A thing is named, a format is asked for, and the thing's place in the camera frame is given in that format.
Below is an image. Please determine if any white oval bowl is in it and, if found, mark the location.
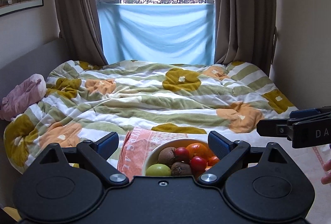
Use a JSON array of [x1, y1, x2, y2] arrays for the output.
[[142, 138, 220, 178]]

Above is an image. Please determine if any grey upholstered bed frame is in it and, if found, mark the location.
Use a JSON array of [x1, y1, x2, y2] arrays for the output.
[[0, 38, 70, 111]]

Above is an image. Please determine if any person's right hand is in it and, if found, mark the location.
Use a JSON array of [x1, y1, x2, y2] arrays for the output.
[[321, 162, 331, 185]]

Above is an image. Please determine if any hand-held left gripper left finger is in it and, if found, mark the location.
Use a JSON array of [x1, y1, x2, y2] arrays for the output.
[[39, 132, 130, 183]]

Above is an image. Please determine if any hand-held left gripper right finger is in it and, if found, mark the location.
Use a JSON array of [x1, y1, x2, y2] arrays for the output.
[[198, 131, 286, 184]]

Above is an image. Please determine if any large orange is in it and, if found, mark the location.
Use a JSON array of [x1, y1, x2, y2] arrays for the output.
[[186, 143, 215, 160]]

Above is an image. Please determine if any floral striped blanket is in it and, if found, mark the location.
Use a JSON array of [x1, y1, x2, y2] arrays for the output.
[[4, 60, 296, 173]]

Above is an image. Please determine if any light blue cloth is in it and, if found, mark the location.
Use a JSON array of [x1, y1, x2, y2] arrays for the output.
[[98, 3, 216, 64]]

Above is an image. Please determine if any pink plush toy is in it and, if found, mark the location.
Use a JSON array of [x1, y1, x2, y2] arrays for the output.
[[0, 73, 47, 121]]

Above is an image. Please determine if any red cherry tomato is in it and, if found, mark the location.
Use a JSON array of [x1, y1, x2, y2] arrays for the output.
[[190, 156, 207, 171], [174, 147, 190, 162]]

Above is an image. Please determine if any green round fruit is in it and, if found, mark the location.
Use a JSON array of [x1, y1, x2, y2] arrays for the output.
[[145, 164, 172, 176]]

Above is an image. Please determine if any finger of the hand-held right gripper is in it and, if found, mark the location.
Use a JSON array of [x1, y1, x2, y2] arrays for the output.
[[257, 118, 296, 138], [289, 107, 331, 120]]

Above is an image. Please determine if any white cloth with red pattern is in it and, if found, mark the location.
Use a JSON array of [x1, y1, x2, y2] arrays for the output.
[[117, 128, 331, 224]]

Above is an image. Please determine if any brown curtain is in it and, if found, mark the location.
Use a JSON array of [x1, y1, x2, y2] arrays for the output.
[[53, 0, 109, 65], [209, 0, 277, 65]]

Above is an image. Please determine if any brown kiwi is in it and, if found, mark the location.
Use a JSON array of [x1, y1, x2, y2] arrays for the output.
[[171, 161, 192, 176], [158, 146, 179, 166]]

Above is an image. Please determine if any mandarin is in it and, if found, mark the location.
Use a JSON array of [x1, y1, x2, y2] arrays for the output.
[[207, 155, 220, 167]]

